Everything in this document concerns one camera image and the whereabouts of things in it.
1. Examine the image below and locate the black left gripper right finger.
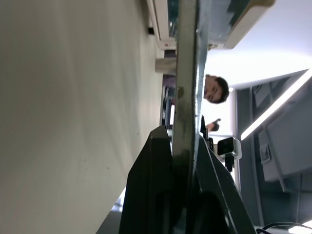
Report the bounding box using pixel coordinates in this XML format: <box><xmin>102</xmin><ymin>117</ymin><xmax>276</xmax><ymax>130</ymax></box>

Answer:
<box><xmin>192</xmin><ymin>133</ymin><xmax>255</xmax><ymax>234</ymax></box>

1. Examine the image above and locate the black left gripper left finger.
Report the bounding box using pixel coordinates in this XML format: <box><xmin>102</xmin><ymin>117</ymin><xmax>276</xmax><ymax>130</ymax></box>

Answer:
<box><xmin>118</xmin><ymin>125</ymin><xmax>175</xmax><ymax>234</ymax></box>

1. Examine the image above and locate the white and black webcam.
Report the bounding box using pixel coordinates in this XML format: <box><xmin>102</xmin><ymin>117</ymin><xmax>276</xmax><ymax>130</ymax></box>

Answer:
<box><xmin>216</xmin><ymin>136</ymin><xmax>242</xmax><ymax>160</ymax></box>

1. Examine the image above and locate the white ceiling vent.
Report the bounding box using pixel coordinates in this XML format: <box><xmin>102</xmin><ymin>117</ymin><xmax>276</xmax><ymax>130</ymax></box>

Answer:
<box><xmin>259</xmin><ymin>143</ymin><xmax>273</xmax><ymax>163</ymax></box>

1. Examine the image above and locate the person in dark clothing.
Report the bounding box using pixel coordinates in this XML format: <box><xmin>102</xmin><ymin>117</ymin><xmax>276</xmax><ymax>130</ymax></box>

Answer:
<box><xmin>199</xmin><ymin>74</ymin><xmax>230</xmax><ymax>137</ymax></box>

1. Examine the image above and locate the white ceiling light strip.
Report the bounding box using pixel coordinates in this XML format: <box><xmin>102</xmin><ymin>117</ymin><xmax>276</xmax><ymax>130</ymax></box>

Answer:
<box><xmin>240</xmin><ymin>69</ymin><xmax>312</xmax><ymax>141</ymax></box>

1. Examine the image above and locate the grey box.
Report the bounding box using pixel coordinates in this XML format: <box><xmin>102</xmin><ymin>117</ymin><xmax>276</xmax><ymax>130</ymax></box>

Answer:
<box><xmin>156</xmin><ymin>58</ymin><xmax>177</xmax><ymax>74</ymax></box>

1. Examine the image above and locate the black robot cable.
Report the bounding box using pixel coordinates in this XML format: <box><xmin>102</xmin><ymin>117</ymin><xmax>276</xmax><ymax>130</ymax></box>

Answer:
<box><xmin>255</xmin><ymin>221</ymin><xmax>312</xmax><ymax>234</ymax></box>

